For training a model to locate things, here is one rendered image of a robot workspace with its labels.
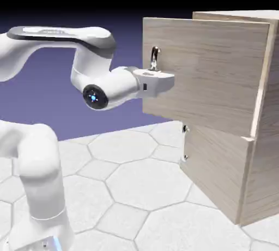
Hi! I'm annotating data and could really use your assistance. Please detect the light wood cabinet door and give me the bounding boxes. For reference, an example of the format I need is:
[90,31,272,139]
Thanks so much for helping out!
[180,122,255,225]
[142,17,271,137]

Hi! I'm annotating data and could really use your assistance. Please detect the light wood cabinet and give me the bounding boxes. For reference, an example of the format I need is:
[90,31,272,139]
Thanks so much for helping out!
[180,10,279,227]

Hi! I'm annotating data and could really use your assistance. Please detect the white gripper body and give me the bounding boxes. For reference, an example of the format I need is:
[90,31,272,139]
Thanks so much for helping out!
[132,69,175,98]

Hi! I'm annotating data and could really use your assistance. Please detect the curved silver door handle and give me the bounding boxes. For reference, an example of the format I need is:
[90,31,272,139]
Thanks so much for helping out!
[182,124,190,162]
[148,45,162,71]

